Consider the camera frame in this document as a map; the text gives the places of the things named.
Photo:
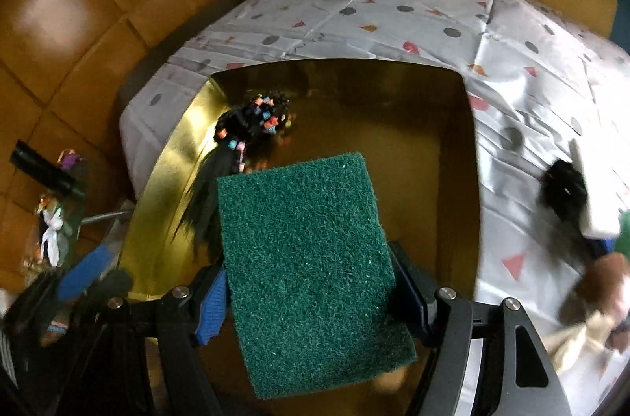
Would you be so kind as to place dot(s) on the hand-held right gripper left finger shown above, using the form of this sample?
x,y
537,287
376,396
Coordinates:
x,y
211,305

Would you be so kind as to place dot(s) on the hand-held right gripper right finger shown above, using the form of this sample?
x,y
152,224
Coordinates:
x,y
409,293

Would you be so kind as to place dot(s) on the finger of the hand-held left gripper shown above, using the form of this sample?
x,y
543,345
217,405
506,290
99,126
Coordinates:
x,y
83,272
117,284

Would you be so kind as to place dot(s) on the green and yellow scouring sponge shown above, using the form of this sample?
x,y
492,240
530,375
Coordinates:
x,y
305,268

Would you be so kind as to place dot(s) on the gold box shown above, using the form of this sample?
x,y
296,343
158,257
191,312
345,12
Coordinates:
x,y
393,150

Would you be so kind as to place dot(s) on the cream cloth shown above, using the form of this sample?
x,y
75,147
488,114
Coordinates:
x,y
576,339

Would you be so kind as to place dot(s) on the black furry scrunchie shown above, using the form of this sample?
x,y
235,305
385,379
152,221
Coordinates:
x,y
563,189

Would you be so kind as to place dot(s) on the white foam block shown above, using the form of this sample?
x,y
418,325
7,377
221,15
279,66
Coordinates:
x,y
598,199

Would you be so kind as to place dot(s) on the white and green toy figure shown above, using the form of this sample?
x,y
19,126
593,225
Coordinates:
x,y
53,229

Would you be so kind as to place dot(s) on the grey metal bar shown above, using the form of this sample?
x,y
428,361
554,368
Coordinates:
x,y
106,217

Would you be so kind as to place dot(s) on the black tube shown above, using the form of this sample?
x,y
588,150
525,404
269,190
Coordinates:
x,y
44,170

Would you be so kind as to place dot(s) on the small purple toy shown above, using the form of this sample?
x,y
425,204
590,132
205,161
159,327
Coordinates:
x,y
70,160

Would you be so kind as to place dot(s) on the black hairpiece with coloured beads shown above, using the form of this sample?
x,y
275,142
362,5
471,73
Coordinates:
x,y
246,123

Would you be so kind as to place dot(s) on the brown round puff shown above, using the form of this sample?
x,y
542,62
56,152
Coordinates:
x,y
603,283

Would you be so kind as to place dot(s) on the blue and white small box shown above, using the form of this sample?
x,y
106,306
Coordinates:
x,y
603,246

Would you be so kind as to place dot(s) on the white spotted tablecloth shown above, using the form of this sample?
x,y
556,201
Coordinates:
x,y
393,17

